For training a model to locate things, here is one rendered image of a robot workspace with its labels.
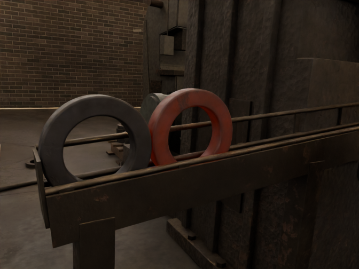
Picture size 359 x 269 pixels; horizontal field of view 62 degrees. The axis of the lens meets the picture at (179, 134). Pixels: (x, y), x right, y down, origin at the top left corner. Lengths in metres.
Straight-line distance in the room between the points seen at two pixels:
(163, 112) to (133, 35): 6.55
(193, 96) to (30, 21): 6.15
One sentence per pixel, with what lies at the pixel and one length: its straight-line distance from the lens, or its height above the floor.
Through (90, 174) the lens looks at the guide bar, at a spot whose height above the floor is 0.62.
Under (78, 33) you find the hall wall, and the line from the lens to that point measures 6.73.
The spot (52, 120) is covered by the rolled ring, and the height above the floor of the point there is 0.73.
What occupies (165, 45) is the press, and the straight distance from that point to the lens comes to 5.03.
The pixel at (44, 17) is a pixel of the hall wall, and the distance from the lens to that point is 6.66.
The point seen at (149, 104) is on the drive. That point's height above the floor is 0.61.
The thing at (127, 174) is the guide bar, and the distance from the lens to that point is 0.52.
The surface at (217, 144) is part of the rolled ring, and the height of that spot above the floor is 0.67.
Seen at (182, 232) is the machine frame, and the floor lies 0.07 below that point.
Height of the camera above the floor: 0.81
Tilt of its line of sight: 11 degrees down
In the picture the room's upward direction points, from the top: 3 degrees clockwise
